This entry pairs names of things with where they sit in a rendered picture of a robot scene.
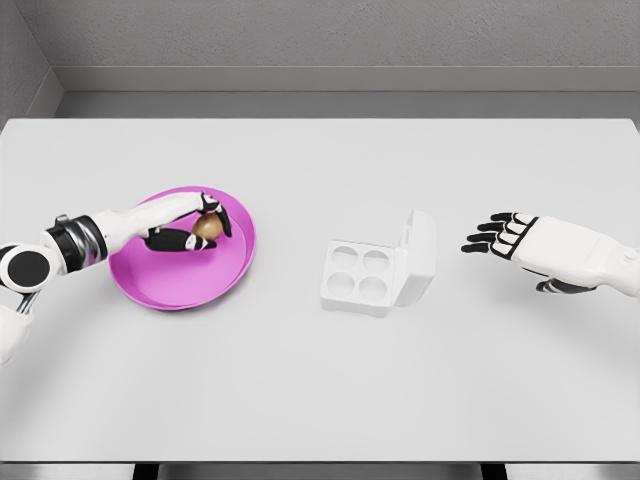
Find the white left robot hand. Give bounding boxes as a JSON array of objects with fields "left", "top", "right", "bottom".
[{"left": 128, "top": 191, "right": 234, "bottom": 253}]

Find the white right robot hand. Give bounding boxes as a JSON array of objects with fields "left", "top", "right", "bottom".
[{"left": 460, "top": 212, "right": 619, "bottom": 296}]

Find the brown egg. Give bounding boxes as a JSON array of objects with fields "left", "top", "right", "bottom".
[{"left": 192, "top": 213, "right": 224, "bottom": 241}]

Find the white egg box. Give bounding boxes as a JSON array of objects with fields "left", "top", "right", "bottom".
[{"left": 318, "top": 208, "right": 438, "bottom": 318}]

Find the magenta plate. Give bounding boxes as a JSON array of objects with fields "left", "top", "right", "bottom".
[{"left": 108, "top": 186, "right": 257, "bottom": 312}]

